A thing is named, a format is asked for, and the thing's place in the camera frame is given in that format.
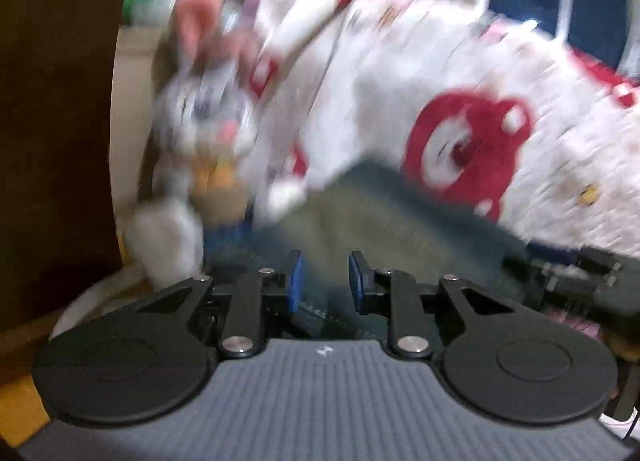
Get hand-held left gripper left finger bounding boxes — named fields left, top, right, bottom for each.
left=137, top=250, right=305, bottom=359

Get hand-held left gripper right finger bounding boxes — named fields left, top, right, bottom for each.
left=348, top=250, right=516, bottom=359

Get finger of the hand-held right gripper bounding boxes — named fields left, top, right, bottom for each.
left=502, top=240, right=623, bottom=292

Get dark blue denim jeans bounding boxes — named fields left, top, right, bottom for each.
left=205, top=158, right=551, bottom=342

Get white fabric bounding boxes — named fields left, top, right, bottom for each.
left=597, top=408, right=640, bottom=442

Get grey rabbit plush toy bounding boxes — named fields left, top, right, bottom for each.
left=125, top=0, right=266, bottom=287

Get white quilted bear-print bedspread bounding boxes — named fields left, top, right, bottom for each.
left=240, top=0, right=640, bottom=262

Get brown wooden cabinet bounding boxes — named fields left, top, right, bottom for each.
left=0, top=0, right=146, bottom=342

